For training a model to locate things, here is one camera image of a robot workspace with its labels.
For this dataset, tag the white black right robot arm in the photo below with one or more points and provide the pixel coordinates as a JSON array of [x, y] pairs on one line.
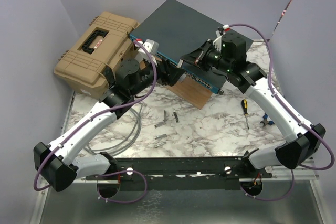
[[270, 106]]

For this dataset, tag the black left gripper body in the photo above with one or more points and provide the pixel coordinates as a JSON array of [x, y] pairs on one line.
[[163, 76]]

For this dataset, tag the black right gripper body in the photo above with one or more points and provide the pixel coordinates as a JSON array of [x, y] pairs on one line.
[[203, 61]]

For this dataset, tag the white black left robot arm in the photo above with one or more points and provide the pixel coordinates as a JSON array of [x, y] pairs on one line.
[[58, 162]]

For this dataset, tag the tan plastic tool case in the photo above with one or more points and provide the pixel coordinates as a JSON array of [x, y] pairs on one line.
[[89, 65]]

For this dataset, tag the dark blue network switch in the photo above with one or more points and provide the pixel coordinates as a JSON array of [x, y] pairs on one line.
[[180, 30]]

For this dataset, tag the wooden base board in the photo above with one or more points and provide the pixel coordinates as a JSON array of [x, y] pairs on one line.
[[185, 94]]

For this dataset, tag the blue handled pliers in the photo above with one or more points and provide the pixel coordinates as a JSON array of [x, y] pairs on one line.
[[265, 121]]

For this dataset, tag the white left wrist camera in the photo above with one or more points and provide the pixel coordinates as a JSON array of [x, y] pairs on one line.
[[151, 47]]

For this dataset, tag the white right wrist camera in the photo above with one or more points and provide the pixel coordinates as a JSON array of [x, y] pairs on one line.
[[221, 31]]

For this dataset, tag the yellow black screwdriver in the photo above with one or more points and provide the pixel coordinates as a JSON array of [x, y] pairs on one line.
[[245, 111]]

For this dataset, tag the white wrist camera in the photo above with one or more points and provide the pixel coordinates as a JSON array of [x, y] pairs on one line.
[[151, 47], [221, 31]]

